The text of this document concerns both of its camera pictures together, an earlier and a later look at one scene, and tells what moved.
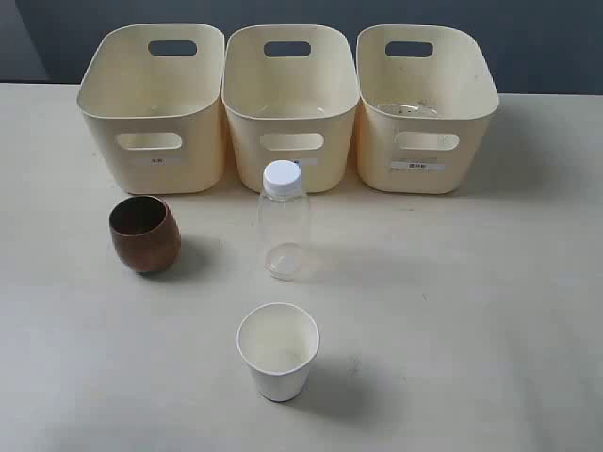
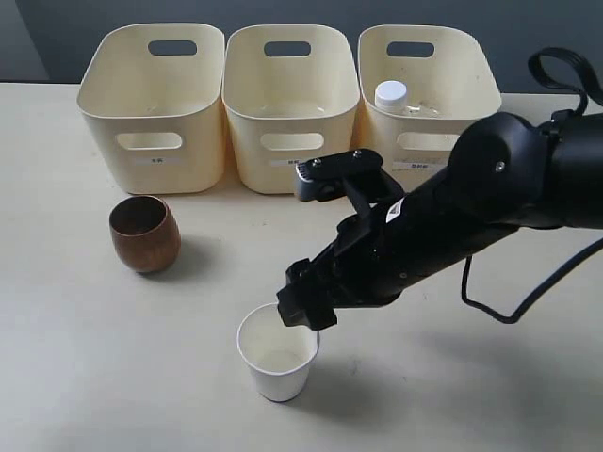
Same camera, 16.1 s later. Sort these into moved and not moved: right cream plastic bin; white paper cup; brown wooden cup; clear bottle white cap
Moved: clear bottle white cap
Not moved: brown wooden cup; white paper cup; right cream plastic bin
